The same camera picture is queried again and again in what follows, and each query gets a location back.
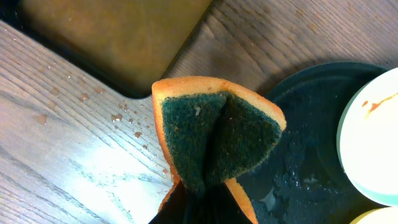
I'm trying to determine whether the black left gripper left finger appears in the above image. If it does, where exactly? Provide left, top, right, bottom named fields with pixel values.
left=149, top=182, right=199, bottom=224

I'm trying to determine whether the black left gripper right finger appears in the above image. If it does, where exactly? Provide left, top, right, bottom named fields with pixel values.
left=201, top=184, right=252, bottom=224

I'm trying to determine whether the black round serving tray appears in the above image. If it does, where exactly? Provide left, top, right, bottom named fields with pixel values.
left=237, top=62, right=385, bottom=223

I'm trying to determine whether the black rectangular water tray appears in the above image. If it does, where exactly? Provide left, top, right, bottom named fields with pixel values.
left=1, top=0, right=211, bottom=98

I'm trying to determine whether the mint green plate top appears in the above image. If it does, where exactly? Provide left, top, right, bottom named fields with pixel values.
left=336, top=68, right=397, bottom=207

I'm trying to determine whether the yellow plate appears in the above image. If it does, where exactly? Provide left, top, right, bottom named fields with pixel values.
left=349, top=207, right=398, bottom=224

